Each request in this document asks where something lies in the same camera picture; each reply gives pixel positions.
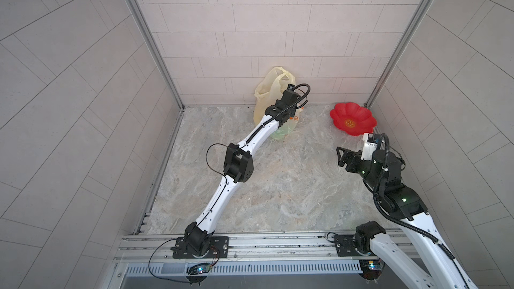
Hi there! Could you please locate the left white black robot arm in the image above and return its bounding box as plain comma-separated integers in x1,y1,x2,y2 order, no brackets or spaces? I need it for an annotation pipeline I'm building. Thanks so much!
184,83,311,257

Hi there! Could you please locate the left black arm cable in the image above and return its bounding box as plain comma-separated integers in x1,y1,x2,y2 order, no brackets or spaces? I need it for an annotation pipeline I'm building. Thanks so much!
147,142,230,286

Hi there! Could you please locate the left small circuit board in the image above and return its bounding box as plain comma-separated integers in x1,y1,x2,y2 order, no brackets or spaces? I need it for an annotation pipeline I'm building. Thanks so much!
187,263,213,276

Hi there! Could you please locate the right small circuit board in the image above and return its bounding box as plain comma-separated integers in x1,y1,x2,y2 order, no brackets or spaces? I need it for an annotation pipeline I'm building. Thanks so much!
360,259,385,282

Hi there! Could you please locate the small circuit board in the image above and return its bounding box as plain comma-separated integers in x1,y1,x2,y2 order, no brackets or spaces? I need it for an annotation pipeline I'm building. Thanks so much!
360,259,385,282
187,263,213,276

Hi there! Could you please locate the aluminium mounting rail frame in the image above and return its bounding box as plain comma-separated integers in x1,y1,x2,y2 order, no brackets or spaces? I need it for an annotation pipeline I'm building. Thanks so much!
112,230,447,278

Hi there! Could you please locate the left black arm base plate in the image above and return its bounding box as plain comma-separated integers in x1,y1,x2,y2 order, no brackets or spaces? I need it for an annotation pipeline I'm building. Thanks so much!
171,236,230,259

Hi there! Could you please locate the aluminium corner post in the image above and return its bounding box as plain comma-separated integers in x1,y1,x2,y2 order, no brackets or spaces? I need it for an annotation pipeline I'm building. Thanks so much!
125,0,185,112
364,0,434,109

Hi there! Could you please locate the right aluminium corner post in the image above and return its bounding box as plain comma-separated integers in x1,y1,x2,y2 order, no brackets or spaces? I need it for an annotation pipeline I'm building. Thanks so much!
364,0,434,109

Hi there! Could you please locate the translucent yellowish plastic bag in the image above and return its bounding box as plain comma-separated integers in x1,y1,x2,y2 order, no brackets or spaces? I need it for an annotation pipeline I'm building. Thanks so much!
254,67,303,140

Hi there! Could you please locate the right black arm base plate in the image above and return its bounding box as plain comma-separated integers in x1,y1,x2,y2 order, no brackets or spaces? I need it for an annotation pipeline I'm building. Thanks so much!
332,234,370,257

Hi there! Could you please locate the red flower-shaped plate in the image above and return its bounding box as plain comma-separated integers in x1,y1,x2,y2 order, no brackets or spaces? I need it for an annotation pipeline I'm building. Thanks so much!
329,102,377,136

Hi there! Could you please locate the left aluminium corner post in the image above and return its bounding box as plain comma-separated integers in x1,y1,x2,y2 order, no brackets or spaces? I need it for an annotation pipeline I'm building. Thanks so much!
125,0,185,112

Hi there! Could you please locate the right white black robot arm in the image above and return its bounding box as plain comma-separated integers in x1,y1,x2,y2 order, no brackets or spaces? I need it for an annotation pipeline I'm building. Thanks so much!
336,133,476,288

